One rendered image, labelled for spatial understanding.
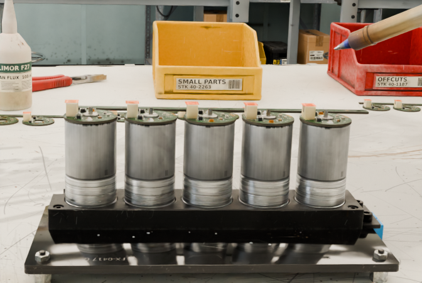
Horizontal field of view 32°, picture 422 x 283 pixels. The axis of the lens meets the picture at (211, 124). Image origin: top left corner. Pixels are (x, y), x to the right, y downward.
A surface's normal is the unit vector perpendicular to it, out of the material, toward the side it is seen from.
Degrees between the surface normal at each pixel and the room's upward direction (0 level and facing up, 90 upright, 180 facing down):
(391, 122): 0
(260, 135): 90
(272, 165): 90
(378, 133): 0
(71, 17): 90
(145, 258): 0
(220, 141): 90
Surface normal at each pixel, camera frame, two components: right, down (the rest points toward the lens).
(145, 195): -0.04, 0.24
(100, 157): 0.46, 0.23
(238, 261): 0.04, -0.97
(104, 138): 0.68, 0.20
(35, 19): 0.23, 0.25
